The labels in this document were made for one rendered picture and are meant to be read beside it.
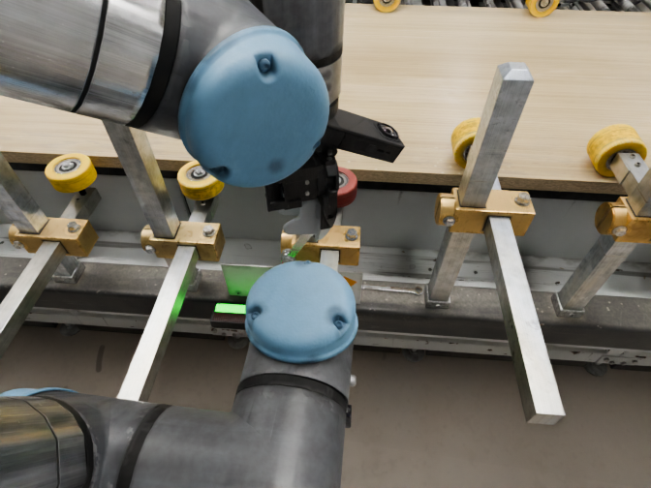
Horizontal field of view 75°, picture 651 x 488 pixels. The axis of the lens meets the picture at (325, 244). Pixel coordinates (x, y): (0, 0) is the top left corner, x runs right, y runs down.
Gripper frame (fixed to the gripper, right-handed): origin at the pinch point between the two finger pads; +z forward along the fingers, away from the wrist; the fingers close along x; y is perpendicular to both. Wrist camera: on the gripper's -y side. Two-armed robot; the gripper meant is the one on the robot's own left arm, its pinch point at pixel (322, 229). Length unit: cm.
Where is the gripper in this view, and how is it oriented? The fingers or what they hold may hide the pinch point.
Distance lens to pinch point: 56.9
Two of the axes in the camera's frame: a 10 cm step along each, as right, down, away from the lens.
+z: -0.1, 6.5, 7.6
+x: 2.7, 7.3, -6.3
